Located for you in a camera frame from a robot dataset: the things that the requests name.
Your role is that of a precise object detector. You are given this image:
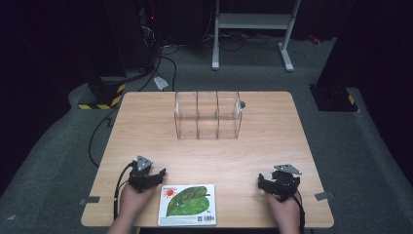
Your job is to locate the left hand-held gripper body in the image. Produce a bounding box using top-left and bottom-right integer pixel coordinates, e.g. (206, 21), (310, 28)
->
(128, 155), (154, 194)

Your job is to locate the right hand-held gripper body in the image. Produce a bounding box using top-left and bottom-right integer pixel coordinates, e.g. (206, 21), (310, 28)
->
(272, 163), (303, 203)

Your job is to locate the green leaf picture book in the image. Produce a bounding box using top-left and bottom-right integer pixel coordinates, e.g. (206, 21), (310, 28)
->
(157, 183), (217, 227)

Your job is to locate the clear acrylic divided rack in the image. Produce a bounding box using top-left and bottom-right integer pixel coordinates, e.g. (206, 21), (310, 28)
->
(173, 91), (244, 140)

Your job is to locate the person's left hand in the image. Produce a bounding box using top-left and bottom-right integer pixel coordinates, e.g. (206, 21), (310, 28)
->
(119, 183), (159, 222)

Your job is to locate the person's right hand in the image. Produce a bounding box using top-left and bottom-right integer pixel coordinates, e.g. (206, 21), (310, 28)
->
(264, 192), (302, 227)

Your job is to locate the grey tape piece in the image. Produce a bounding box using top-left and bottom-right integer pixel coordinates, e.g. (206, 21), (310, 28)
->
(79, 196), (101, 206)
(314, 191), (335, 202)

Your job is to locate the pale grey floor scrap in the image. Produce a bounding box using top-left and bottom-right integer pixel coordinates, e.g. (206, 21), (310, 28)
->
(153, 76), (169, 91)

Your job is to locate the black yellow striped stand base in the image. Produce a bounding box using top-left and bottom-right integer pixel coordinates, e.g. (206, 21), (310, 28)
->
(77, 76), (127, 110)
(309, 84), (360, 113)

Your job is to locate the white metal stand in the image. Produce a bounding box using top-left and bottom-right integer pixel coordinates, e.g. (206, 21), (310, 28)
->
(211, 0), (302, 73)

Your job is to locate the left hand-held gripper cable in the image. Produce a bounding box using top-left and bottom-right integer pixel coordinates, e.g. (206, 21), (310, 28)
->
(113, 161), (135, 222)

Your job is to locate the hand-held gripper cable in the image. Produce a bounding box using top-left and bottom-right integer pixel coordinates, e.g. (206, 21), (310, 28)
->
(113, 161), (135, 222)
(291, 189), (307, 234)

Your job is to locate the right hand-held gripper cable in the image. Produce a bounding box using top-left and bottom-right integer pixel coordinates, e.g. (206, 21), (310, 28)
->
(291, 189), (307, 234)

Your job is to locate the black looped floor cable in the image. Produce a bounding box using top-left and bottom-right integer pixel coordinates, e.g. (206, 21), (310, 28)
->
(137, 45), (179, 93)

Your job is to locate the dark equipment rack with wires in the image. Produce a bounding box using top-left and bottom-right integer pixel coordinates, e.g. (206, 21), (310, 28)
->
(137, 0), (164, 74)

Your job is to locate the bundle of black cables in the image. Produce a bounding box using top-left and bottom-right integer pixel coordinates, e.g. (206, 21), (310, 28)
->
(203, 30), (283, 53)

